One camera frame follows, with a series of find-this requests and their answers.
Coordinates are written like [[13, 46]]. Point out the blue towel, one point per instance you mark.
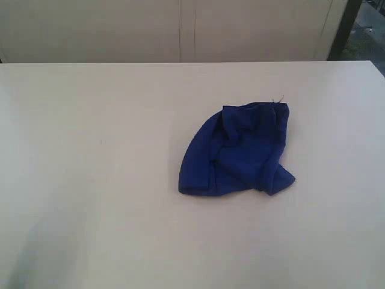
[[238, 148]]

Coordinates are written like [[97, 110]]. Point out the black window frame post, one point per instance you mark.
[[344, 29]]

